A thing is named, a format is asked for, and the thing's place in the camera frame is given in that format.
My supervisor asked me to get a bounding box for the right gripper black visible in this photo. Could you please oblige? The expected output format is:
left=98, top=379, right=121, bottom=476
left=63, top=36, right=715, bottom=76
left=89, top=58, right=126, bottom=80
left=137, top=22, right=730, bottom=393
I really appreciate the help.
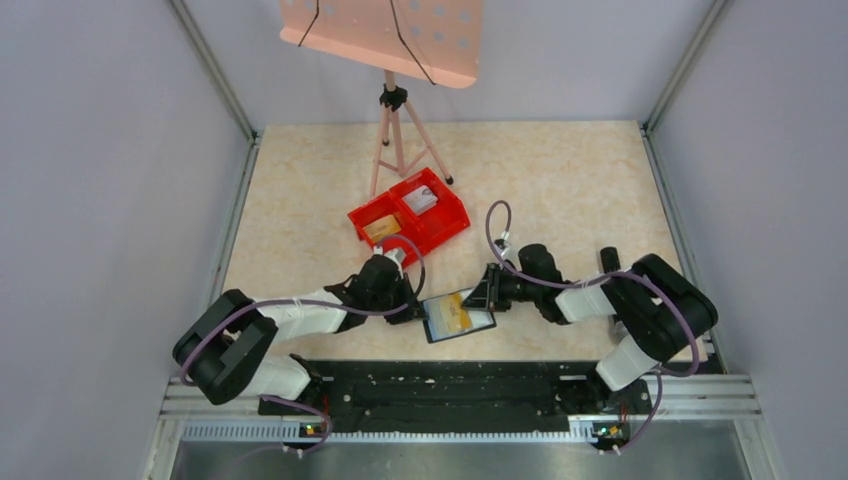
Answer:
left=461, top=262, right=541, bottom=312

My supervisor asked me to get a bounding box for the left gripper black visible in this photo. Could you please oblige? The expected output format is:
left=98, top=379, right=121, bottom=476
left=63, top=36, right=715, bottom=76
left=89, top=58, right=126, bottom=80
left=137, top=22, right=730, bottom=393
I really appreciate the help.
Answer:
left=369, top=272, right=429, bottom=325

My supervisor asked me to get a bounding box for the black leather card holder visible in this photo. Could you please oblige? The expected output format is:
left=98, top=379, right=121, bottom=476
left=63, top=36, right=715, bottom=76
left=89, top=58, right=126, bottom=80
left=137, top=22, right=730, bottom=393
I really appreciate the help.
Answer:
left=422, top=288, right=497, bottom=344

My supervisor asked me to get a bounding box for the gold card from holder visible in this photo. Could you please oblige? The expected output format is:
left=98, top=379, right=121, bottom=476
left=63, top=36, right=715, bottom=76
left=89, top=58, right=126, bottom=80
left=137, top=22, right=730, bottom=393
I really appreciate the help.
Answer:
left=436, top=293, right=472, bottom=336

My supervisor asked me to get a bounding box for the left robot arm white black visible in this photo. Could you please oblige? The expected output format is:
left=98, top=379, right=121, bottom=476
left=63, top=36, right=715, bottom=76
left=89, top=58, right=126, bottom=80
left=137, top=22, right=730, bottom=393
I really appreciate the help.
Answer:
left=172, top=248, right=424, bottom=414

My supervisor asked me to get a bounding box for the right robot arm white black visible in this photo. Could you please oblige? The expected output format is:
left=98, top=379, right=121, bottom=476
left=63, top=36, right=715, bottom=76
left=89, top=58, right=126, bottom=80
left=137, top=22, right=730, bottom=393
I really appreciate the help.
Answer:
left=462, top=244, right=718, bottom=412

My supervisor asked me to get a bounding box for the gold VIP card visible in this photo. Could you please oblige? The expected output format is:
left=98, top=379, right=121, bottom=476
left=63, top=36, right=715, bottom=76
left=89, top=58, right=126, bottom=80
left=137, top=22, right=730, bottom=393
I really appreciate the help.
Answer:
left=363, top=214, right=401, bottom=244

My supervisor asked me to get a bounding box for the white silver card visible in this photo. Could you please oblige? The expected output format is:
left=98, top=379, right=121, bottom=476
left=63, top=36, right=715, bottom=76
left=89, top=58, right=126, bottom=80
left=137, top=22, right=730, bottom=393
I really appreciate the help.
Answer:
left=402, top=185, right=438, bottom=215

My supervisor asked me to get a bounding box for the red plastic bin right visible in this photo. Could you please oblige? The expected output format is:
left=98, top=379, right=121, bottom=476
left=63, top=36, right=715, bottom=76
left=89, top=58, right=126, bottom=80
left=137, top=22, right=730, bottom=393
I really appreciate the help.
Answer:
left=387, top=168, right=470, bottom=255

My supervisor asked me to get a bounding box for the red plastic bin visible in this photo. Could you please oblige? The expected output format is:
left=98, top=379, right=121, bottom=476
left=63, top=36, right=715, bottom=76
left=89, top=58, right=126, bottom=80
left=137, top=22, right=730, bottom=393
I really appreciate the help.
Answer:
left=347, top=192, right=423, bottom=267
left=387, top=168, right=470, bottom=255

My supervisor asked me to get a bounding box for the red plastic bin left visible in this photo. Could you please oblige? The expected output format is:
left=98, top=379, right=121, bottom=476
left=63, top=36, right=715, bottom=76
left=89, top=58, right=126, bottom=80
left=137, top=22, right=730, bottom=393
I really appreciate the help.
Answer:
left=347, top=192, right=423, bottom=267

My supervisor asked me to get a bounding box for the pink music stand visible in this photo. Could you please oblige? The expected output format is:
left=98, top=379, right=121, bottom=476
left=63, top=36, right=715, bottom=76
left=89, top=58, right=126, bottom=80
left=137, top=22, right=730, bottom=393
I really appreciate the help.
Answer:
left=279, top=0, right=484, bottom=192

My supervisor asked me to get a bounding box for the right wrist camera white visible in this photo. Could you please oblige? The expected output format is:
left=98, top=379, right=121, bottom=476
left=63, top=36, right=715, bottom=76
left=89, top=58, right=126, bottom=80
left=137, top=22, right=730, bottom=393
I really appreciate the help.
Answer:
left=492, top=230, right=512, bottom=260

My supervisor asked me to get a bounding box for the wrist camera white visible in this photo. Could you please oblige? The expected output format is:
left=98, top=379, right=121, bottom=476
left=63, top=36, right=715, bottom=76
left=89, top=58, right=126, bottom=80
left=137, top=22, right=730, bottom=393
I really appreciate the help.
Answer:
left=373, top=246, right=406, bottom=269
left=492, top=230, right=512, bottom=260

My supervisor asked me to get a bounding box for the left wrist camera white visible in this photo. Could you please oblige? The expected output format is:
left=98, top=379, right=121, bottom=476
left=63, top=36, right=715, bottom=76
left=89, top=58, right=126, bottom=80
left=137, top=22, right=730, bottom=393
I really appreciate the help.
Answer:
left=373, top=246, right=406, bottom=269

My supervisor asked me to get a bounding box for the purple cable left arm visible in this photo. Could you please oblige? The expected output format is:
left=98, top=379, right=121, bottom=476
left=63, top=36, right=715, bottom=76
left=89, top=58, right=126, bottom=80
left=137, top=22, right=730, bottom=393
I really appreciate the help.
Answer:
left=180, top=234, right=427, bottom=389

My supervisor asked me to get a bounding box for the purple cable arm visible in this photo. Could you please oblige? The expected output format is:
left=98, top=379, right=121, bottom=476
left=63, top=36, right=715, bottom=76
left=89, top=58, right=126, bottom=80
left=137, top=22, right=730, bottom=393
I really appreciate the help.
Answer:
left=486, top=200, right=702, bottom=379
left=180, top=234, right=427, bottom=389

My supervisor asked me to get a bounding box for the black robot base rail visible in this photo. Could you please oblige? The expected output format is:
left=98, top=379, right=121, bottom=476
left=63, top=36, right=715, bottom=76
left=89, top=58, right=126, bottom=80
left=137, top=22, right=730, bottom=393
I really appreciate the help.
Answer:
left=165, top=357, right=757, bottom=452

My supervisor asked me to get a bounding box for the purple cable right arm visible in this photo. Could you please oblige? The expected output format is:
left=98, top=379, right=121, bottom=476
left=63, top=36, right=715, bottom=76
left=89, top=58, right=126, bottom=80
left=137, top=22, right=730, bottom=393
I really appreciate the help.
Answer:
left=486, top=200, right=702, bottom=379

